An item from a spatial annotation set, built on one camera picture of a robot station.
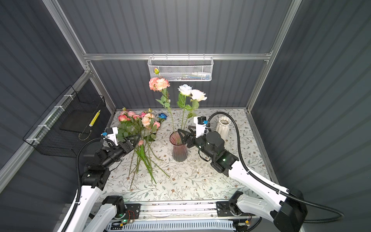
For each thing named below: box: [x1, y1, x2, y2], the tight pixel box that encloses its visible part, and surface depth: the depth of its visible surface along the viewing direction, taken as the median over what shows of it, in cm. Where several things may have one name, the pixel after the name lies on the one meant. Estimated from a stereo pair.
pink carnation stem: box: [148, 67, 177, 134], surface depth 74 cm
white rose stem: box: [176, 84, 193, 131], surface depth 74 cm
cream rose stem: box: [183, 88, 208, 131], surface depth 70 cm
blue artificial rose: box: [157, 112, 168, 120], surface depth 114 cm
